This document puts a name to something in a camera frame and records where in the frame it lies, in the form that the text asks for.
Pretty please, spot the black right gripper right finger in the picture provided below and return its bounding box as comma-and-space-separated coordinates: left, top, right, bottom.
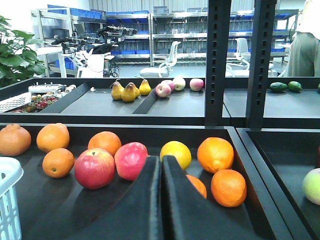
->
161, 155, 258, 240

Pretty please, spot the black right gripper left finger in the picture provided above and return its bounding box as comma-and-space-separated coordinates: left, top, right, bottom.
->
68, 156, 164, 240

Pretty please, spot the light blue plastic basket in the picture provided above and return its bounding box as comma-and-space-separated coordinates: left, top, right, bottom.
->
0, 156, 24, 240

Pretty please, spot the orange behind pink apples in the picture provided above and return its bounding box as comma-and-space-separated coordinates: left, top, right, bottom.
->
87, 131, 122, 156

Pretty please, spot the small orange left of apples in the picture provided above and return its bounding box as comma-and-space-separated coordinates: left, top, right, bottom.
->
42, 148, 75, 179

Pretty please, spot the small orange front left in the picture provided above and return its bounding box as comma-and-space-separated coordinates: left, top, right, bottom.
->
186, 174, 208, 199

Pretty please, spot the small orange front right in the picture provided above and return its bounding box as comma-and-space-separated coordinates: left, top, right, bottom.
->
211, 169, 247, 208

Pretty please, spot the pink red apple right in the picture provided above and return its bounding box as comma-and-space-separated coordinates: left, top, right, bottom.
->
114, 142, 149, 181

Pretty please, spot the pink red apple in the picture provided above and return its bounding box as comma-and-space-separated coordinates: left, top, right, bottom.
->
74, 148, 116, 190
114, 142, 149, 181

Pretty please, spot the pink red apple left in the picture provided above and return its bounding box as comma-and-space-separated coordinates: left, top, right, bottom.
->
74, 148, 116, 190

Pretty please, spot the yellow orange citrus fruit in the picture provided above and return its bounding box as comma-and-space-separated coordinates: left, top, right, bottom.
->
159, 140, 192, 170

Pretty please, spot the black wooden fruit stand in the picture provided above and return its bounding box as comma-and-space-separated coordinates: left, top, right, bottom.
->
0, 0, 320, 240

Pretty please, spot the large orange back row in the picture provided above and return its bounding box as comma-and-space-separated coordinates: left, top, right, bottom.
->
36, 123, 70, 153

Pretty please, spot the yellow brown pear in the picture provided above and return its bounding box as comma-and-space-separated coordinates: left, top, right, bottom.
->
121, 82, 136, 102

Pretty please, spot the peach right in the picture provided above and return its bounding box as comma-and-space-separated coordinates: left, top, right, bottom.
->
302, 168, 320, 206

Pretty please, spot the bumpy top orange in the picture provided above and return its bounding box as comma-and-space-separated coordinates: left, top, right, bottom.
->
0, 123, 32, 157

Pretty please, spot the white office chair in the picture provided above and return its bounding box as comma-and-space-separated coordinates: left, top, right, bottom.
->
139, 41, 181, 78

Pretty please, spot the white game controller device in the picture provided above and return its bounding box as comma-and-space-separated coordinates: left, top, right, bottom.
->
28, 83, 66, 94

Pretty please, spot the person in white coat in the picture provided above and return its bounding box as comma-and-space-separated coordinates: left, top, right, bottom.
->
285, 0, 320, 77

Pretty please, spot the green potted plant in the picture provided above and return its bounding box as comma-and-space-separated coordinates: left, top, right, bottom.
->
0, 16, 46, 87

